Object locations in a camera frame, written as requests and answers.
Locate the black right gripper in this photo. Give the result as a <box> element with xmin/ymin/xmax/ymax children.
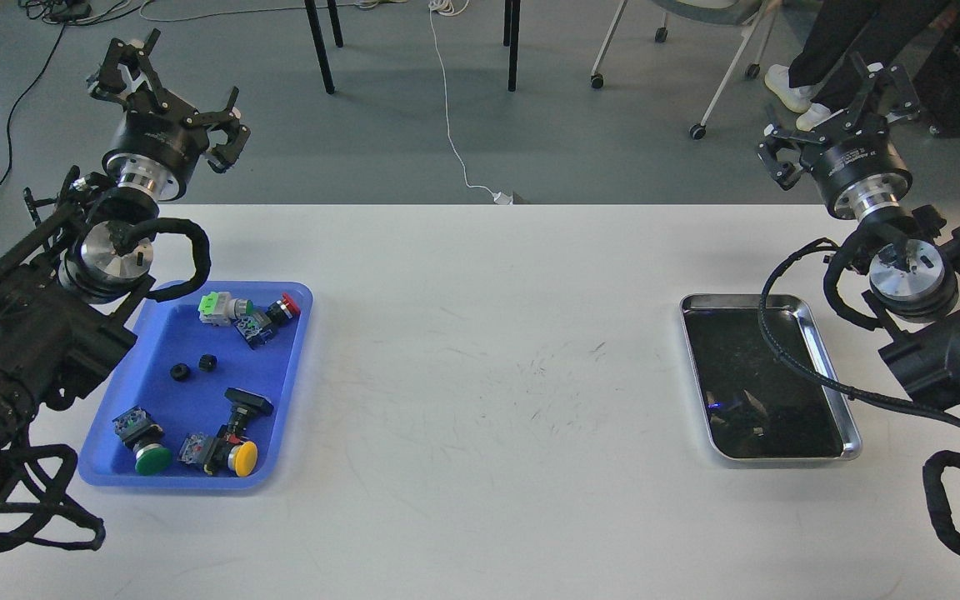
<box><xmin>757</xmin><ymin>53</ymin><xmax>921</xmax><ymax>221</ymax></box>

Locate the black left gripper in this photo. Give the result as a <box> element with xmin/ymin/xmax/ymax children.
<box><xmin>85</xmin><ymin>29</ymin><xmax>250</xmax><ymax>202</ymax></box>

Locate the small black gear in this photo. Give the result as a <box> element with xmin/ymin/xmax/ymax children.
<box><xmin>170</xmin><ymin>363</ymin><xmax>192</xmax><ymax>383</ymax></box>
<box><xmin>197</xmin><ymin>353</ymin><xmax>218</xmax><ymax>373</ymax></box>

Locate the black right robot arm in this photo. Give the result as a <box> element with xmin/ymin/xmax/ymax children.
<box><xmin>757</xmin><ymin>54</ymin><xmax>960</xmax><ymax>556</ymax></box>

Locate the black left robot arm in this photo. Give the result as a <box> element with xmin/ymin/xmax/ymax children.
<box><xmin>0</xmin><ymin>30</ymin><xmax>250</xmax><ymax>553</ymax></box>

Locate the blue plastic tray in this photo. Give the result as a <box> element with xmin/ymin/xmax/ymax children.
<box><xmin>77</xmin><ymin>281</ymin><xmax>313</xmax><ymax>491</ymax></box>

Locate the silver metal tray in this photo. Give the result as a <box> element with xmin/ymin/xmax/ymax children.
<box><xmin>679</xmin><ymin>293</ymin><xmax>862</xmax><ymax>467</ymax></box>

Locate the person in background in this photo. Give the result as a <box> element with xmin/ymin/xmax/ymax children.
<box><xmin>763</xmin><ymin>1</ymin><xmax>952</xmax><ymax>132</ymax></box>

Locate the white office chair base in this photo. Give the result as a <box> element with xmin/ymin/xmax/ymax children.
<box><xmin>589</xmin><ymin>0</ymin><xmax>781</xmax><ymax>141</ymax></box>

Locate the black table leg left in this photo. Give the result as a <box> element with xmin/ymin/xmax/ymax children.
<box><xmin>303</xmin><ymin>0</ymin><xmax>344</xmax><ymax>95</ymax></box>

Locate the black table leg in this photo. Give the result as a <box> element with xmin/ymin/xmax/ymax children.
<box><xmin>303</xmin><ymin>0</ymin><xmax>344</xmax><ymax>95</ymax></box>
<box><xmin>502</xmin><ymin>0</ymin><xmax>522</xmax><ymax>93</ymax></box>

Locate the green white push button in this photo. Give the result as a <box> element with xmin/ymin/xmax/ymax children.
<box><xmin>197</xmin><ymin>292</ymin><xmax>254</xmax><ymax>327</ymax></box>

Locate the green mushroom push button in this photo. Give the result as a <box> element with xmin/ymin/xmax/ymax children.
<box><xmin>112</xmin><ymin>406</ymin><xmax>173</xmax><ymax>476</ymax></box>

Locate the black table leg right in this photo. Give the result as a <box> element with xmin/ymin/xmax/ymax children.
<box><xmin>502</xmin><ymin>0</ymin><xmax>522</xmax><ymax>93</ymax></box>

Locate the red push button switch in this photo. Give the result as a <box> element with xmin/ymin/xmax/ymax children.
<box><xmin>235</xmin><ymin>292</ymin><xmax>301</xmax><ymax>349</ymax></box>

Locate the black selector switch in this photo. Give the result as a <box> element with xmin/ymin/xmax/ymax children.
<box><xmin>224</xmin><ymin>387</ymin><xmax>274</xmax><ymax>438</ymax></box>

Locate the white cable on floor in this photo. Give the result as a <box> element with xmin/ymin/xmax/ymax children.
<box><xmin>427</xmin><ymin>0</ymin><xmax>514</xmax><ymax>206</ymax></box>

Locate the yellow push button switch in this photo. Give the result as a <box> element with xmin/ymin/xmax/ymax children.
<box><xmin>177</xmin><ymin>432</ymin><xmax>258</xmax><ymax>478</ymax></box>

